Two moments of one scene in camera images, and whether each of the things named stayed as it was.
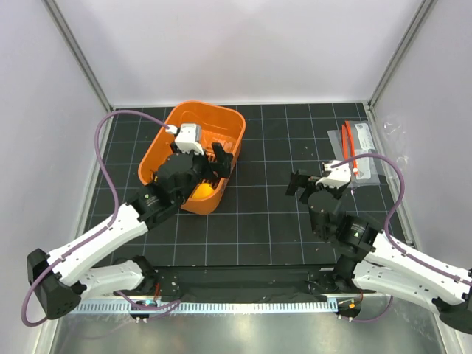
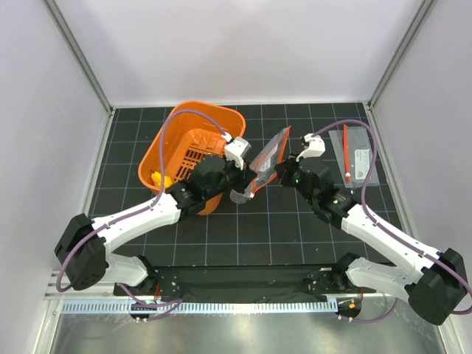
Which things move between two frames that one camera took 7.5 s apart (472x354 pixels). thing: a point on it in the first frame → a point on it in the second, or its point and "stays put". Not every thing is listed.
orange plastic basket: (218, 122) stays put
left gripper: (223, 159) → (243, 176)
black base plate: (246, 281) stays put
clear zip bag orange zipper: (348, 147) → (265, 164)
